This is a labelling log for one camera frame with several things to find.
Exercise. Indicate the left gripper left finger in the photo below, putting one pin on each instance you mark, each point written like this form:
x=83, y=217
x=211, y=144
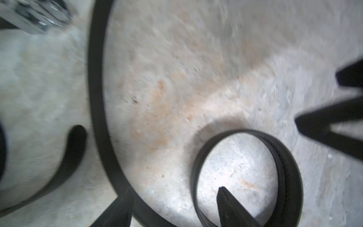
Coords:
x=119, y=213

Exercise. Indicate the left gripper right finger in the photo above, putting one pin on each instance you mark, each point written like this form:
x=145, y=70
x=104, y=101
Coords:
x=231, y=211

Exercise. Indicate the long black belt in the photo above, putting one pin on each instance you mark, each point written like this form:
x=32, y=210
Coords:
x=289, y=204

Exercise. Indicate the black belt with silver buckle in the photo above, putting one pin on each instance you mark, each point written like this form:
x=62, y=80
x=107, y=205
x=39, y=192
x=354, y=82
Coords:
x=37, y=17

